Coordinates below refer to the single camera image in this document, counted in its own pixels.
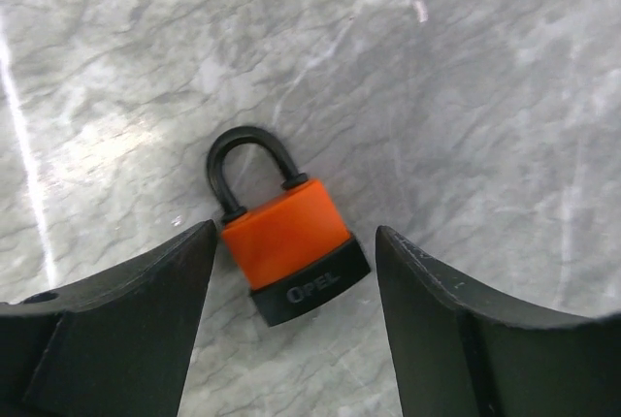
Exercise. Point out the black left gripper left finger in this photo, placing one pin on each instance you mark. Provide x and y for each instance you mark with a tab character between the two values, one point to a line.
117	343

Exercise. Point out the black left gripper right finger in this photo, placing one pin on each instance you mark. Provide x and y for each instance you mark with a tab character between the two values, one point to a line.
462	348

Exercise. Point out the orange black padlock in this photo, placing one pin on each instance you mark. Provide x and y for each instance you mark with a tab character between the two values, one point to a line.
295	251

